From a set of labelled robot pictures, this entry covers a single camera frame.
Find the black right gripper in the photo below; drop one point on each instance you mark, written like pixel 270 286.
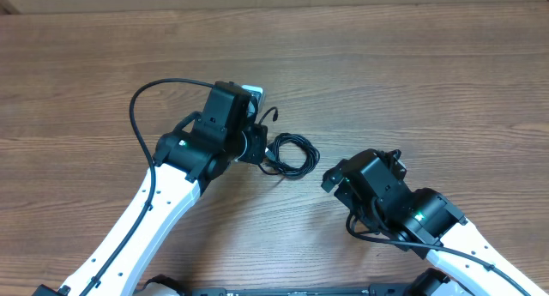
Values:
pixel 348 196

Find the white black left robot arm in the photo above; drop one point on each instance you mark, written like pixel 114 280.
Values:
pixel 184 165

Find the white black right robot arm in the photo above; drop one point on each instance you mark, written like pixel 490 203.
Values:
pixel 437 231

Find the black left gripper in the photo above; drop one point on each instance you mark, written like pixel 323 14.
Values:
pixel 257 134

